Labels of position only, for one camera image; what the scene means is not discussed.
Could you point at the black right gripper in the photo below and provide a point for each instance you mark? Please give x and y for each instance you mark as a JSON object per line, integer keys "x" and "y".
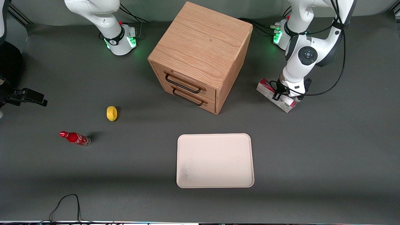
{"x": 19, "y": 95}

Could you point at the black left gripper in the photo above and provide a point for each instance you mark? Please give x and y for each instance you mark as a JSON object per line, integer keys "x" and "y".
{"x": 279, "y": 90}

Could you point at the red cookie box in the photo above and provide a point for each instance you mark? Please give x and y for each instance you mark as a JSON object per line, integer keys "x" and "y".
{"x": 264, "y": 87}

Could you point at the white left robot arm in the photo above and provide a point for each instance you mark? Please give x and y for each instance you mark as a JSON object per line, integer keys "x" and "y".
{"x": 307, "y": 56}

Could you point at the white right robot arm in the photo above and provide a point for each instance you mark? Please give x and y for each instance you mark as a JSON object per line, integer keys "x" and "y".
{"x": 117, "y": 37}

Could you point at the beige plastic tray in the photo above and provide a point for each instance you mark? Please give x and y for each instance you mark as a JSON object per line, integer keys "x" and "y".
{"x": 215, "y": 161}

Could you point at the red cola bottle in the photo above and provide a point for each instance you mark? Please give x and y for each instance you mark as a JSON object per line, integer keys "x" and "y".
{"x": 75, "y": 137}

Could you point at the yellow lemon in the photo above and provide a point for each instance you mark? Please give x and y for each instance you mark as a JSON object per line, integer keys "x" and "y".
{"x": 112, "y": 113}

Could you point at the grey table mat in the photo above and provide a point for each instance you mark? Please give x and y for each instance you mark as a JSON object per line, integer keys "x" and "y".
{"x": 343, "y": 187}

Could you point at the wooden two-drawer cabinet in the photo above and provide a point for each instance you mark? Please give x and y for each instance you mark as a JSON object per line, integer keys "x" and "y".
{"x": 201, "y": 43}

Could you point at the aluminium frame rail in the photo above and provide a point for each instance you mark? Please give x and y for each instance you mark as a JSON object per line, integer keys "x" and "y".
{"x": 397, "y": 12}
{"x": 20, "y": 15}

